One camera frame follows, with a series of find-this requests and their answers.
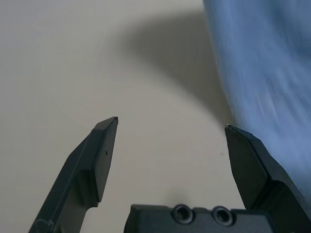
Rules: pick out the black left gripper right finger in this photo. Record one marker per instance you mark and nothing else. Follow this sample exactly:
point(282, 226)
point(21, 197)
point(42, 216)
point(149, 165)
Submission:
point(262, 177)

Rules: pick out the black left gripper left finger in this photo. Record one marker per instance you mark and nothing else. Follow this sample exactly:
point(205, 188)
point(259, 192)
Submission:
point(80, 179)

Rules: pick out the blue towel with white edge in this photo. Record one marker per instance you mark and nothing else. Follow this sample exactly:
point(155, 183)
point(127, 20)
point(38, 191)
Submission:
point(262, 60)

